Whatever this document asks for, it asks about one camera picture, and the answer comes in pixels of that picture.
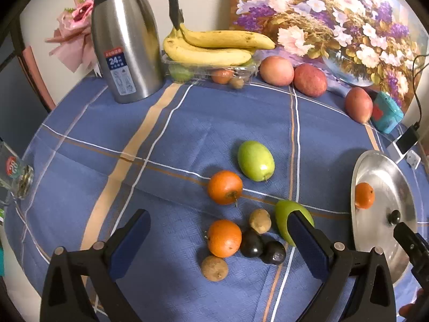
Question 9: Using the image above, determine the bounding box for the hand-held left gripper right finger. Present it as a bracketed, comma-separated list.
[288, 210, 398, 322]

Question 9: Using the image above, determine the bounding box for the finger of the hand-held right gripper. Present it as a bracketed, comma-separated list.
[385, 210, 429, 289]

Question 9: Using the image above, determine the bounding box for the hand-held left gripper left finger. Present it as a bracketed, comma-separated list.
[40, 209, 151, 322]

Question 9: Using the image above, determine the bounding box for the small brown fruit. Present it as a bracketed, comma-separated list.
[249, 208, 272, 235]
[201, 255, 229, 281]

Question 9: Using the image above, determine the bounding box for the stainless steel basin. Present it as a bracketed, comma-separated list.
[350, 150, 419, 282]

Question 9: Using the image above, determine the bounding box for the white plug adapter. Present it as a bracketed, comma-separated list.
[405, 150, 421, 170]

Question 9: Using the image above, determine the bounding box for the white charging dock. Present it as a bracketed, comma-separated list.
[390, 141, 411, 163]

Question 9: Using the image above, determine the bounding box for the orange with stem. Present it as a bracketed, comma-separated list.
[207, 170, 243, 206]

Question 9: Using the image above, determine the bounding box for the blue plaid tablecloth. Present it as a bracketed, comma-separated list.
[5, 74, 429, 322]

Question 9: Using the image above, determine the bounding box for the teal tin box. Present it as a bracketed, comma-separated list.
[370, 91, 403, 134]

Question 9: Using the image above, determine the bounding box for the clear glass jar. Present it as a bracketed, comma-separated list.
[0, 141, 36, 205]

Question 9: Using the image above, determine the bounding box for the red apple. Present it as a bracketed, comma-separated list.
[260, 56, 295, 87]
[294, 64, 327, 97]
[345, 87, 373, 123]

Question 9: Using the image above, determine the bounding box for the small green fruit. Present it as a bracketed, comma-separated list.
[169, 65, 194, 83]

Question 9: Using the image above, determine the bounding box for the clear plastic tray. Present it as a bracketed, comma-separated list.
[162, 52, 260, 84]

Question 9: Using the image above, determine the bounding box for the small orange fruit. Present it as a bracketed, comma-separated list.
[212, 69, 234, 85]

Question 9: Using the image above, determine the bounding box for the stainless steel thermos jug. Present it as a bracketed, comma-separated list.
[90, 0, 185, 104]

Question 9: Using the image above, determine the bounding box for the yellow banana bunch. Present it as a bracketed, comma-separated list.
[163, 23, 276, 67]

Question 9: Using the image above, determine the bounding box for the pink flower bouquet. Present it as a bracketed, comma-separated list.
[45, 0, 101, 78]

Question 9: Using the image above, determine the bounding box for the flower painting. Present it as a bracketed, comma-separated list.
[230, 0, 426, 108]

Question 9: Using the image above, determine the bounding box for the black cable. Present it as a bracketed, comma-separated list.
[412, 54, 429, 130]

